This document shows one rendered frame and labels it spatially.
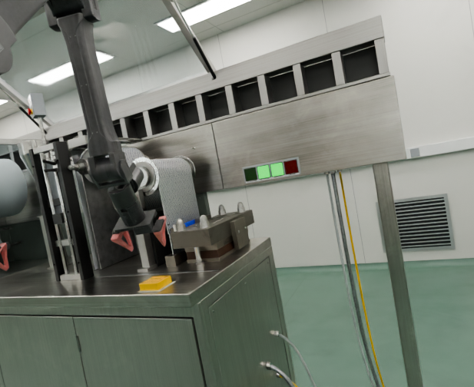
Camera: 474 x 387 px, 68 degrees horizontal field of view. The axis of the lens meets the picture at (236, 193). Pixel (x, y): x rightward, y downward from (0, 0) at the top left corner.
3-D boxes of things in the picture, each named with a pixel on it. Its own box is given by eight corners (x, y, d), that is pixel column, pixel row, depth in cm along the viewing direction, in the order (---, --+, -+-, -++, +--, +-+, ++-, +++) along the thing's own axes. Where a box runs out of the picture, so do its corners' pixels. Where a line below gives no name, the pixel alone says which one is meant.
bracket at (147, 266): (137, 272, 131) (120, 193, 130) (147, 267, 137) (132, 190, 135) (147, 272, 129) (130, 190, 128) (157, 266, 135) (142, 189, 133)
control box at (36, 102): (28, 119, 159) (23, 97, 158) (44, 118, 163) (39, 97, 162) (30, 115, 153) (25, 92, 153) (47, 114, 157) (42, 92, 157)
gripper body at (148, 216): (123, 220, 96) (112, 198, 92) (158, 214, 95) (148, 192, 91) (115, 236, 91) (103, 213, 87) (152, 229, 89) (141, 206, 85)
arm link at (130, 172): (85, 170, 82) (119, 163, 80) (103, 148, 91) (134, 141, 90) (107, 210, 88) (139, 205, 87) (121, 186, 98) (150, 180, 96)
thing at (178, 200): (167, 234, 132) (158, 186, 131) (200, 222, 153) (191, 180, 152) (168, 233, 132) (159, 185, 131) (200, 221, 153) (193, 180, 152)
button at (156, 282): (140, 291, 106) (138, 283, 106) (154, 283, 112) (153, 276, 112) (158, 291, 103) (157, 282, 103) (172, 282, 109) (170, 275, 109)
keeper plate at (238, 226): (234, 249, 135) (229, 222, 135) (244, 243, 144) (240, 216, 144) (240, 249, 134) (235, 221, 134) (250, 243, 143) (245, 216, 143)
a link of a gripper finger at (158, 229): (151, 239, 100) (138, 213, 95) (174, 235, 99) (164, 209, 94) (144, 256, 94) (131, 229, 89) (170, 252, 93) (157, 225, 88)
